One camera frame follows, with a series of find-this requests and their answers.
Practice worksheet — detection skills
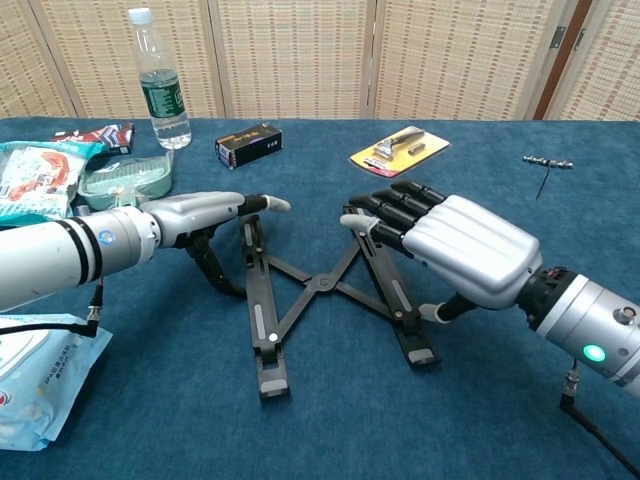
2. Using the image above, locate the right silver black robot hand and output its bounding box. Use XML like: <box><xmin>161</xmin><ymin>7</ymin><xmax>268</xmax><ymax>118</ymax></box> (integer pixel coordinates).
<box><xmin>339</xmin><ymin>180</ymin><xmax>544</xmax><ymax>326</ymax></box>

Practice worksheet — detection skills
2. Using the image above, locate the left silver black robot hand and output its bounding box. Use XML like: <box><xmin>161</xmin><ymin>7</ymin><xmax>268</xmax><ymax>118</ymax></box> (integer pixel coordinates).
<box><xmin>139</xmin><ymin>191</ymin><xmax>292</xmax><ymax>300</ymax></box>

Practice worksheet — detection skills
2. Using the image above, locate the black folding laptop stand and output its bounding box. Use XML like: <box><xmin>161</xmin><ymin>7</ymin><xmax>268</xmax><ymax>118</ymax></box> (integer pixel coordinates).
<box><xmin>239</xmin><ymin>203</ymin><xmax>442</xmax><ymax>400</ymax></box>

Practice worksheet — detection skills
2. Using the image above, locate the green plastic dustpan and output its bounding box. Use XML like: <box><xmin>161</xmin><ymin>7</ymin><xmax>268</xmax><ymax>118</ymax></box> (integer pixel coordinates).
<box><xmin>74</xmin><ymin>149</ymin><xmax>176</xmax><ymax>214</ymax></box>

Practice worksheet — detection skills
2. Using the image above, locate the small black cardboard box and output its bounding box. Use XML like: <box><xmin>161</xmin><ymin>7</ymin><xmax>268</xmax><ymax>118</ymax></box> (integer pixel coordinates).
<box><xmin>214</xmin><ymin>122</ymin><xmax>284</xmax><ymax>172</ymax></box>

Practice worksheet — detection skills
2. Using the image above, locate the red black card packet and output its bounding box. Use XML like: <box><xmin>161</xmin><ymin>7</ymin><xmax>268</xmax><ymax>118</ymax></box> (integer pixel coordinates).
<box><xmin>51</xmin><ymin>122</ymin><xmax>137</xmax><ymax>156</ymax></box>

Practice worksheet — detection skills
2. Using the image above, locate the metal bar with black tie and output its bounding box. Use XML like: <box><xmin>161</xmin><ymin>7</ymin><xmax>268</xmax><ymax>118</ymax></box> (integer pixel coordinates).
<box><xmin>522</xmin><ymin>154</ymin><xmax>575</xmax><ymax>201</ymax></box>

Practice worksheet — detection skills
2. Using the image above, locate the razor in yellow blister pack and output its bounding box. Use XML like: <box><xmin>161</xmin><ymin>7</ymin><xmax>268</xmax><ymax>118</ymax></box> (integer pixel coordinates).
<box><xmin>348</xmin><ymin>125</ymin><xmax>451</xmax><ymax>180</ymax></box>

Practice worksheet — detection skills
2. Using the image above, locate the clear plastic water bottle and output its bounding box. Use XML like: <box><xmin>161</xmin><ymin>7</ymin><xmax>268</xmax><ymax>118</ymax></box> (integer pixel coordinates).
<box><xmin>127</xmin><ymin>6</ymin><xmax>193</xmax><ymax>150</ymax></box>

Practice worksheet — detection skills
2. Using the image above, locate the teal white snack bag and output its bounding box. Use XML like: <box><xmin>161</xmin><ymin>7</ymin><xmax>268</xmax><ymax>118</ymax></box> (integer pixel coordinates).
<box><xmin>0</xmin><ymin>139</ymin><xmax>109</xmax><ymax>226</ymax></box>

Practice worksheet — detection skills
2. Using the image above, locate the blue table mat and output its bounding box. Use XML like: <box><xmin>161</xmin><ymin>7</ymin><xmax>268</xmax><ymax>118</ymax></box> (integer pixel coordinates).
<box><xmin>0</xmin><ymin>117</ymin><xmax>640</xmax><ymax>480</ymax></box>

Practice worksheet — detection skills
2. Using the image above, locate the bamboo folding screen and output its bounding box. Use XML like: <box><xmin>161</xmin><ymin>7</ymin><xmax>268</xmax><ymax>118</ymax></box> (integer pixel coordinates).
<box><xmin>0</xmin><ymin>0</ymin><xmax>640</xmax><ymax>121</ymax></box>

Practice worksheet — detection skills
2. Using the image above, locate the light blue wet wipes pack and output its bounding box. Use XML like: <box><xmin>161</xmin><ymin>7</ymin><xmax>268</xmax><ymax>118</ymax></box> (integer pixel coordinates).
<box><xmin>0</xmin><ymin>313</ymin><xmax>114</xmax><ymax>453</ymax></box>

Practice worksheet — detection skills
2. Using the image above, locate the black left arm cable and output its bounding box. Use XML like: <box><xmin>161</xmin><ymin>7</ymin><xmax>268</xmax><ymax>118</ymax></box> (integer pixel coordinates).
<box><xmin>0</xmin><ymin>279</ymin><xmax>106</xmax><ymax>337</ymax></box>

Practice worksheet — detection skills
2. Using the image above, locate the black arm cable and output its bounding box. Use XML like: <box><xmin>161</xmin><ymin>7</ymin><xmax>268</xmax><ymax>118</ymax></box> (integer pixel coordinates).
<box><xmin>558</xmin><ymin>359</ymin><xmax>640</xmax><ymax>476</ymax></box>
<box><xmin>0</xmin><ymin>279</ymin><xmax>106</xmax><ymax>337</ymax></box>

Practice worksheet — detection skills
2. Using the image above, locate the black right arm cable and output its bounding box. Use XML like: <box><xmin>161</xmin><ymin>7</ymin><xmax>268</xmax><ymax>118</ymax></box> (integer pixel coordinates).
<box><xmin>558</xmin><ymin>359</ymin><xmax>640</xmax><ymax>476</ymax></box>

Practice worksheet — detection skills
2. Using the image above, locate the brown wooden post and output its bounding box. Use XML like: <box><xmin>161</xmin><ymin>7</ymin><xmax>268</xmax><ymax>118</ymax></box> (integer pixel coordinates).
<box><xmin>532</xmin><ymin>0</ymin><xmax>594</xmax><ymax>120</ymax></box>

